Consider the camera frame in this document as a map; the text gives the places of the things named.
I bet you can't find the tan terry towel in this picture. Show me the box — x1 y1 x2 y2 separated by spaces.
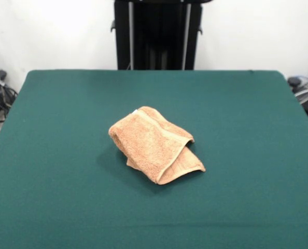
108 105 206 186

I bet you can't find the dark green table cloth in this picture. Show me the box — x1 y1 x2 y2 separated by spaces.
0 69 308 249

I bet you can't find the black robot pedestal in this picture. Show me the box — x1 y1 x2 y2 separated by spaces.
110 0 204 71

